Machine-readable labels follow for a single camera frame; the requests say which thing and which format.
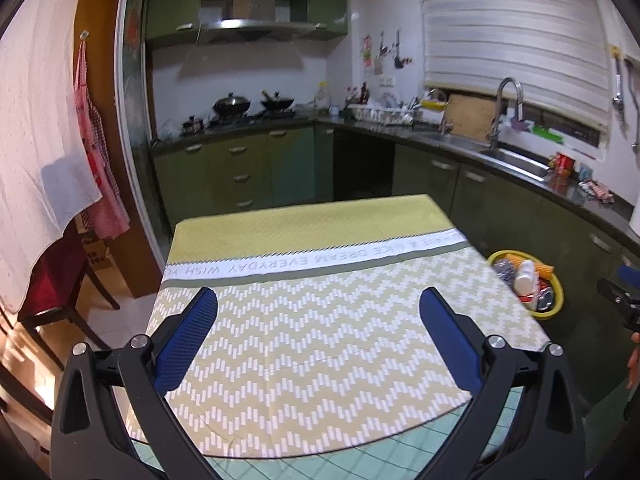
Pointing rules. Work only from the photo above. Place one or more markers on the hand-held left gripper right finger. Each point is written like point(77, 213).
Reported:
point(450, 340)

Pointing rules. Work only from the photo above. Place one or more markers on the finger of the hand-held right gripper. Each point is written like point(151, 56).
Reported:
point(629, 275)

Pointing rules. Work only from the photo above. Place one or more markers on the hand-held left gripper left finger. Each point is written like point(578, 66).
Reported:
point(185, 345)

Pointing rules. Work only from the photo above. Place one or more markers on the yellow rimmed waste bin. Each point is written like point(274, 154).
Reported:
point(555, 306)

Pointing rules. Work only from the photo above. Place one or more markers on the orange foam net sleeve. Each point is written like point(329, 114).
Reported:
point(545, 269)

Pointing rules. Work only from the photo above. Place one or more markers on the crushed red soda can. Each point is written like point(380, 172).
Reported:
point(546, 296)

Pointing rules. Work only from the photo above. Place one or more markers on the clear plastic water bottle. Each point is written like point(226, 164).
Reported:
point(525, 277)

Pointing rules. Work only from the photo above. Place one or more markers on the person's right hand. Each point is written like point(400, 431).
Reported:
point(634, 370)

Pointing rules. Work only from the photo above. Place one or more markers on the small snack packets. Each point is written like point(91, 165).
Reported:
point(595, 192)

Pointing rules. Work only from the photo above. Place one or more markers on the black countertop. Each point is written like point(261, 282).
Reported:
point(565, 192)

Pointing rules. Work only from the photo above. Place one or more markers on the green zigzag patterned tablecloth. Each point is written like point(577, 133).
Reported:
point(300, 335)

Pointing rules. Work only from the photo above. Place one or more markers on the printed cardboard box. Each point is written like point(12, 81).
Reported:
point(95, 255)

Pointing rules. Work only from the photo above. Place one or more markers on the red cup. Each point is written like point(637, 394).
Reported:
point(563, 164)

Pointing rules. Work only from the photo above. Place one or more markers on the green sink cabinet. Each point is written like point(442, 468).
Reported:
point(500, 200)

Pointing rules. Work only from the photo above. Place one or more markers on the dark wooden chair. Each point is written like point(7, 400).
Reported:
point(55, 270)

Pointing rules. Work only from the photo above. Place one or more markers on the steel sink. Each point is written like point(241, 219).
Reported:
point(515, 159)

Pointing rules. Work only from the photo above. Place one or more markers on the green plastic holder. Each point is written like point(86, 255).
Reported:
point(547, 134)

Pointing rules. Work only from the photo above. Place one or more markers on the hanging steel ladle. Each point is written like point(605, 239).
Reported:
point(619, 100)

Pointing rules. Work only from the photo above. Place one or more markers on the red checkered apron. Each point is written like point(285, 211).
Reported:
point(100, 185)

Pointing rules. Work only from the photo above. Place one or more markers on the purple sponge holder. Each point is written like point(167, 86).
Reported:
point(517, 123)

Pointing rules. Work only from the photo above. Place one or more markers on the black built-in appliance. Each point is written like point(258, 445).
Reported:
point(362, 170)

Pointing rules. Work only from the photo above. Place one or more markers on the green drawer cabinet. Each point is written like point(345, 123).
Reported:
point(250, 160)

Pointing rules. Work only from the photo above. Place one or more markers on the steel faucet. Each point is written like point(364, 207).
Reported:
point(496, 125)

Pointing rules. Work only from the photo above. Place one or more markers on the wooden cutting board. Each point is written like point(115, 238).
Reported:
point(470, 117)

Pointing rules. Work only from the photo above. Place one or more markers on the yellow basket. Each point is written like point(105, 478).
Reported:
point(432, 105)

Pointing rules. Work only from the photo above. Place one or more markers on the white dish rack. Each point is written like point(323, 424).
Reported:
point(377, 115)

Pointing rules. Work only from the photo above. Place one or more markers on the gas stove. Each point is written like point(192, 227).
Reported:
point(255, 119)

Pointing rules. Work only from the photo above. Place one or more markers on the black wok with lid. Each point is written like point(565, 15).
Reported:
point(231, 105)

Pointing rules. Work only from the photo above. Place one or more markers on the hanging white cloth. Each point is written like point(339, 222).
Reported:
point(35, 135)

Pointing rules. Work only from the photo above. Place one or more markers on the black open wok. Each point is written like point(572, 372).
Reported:
point(277, 104)

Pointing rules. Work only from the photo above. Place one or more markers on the group of sauce bottles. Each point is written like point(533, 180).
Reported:
point(357, 96)

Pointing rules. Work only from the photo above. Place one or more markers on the white window blind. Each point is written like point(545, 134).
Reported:
point(510, 30)

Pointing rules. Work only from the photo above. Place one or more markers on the cooking oil bottle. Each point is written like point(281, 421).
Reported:
point(322, 97)

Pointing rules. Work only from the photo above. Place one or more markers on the hanging kitchen utensils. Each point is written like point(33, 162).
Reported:
point(397, 55)

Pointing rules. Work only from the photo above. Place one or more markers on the steel range hood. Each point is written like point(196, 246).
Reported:
point(250, 25)

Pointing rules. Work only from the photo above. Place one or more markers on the white wall socket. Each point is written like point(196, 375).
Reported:
point(388, 81)

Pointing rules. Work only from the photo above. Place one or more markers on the brown wooden door frame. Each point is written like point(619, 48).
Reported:
point(107, 60)

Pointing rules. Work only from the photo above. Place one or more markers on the green wall cabinet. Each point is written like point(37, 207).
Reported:
point(170, 5)

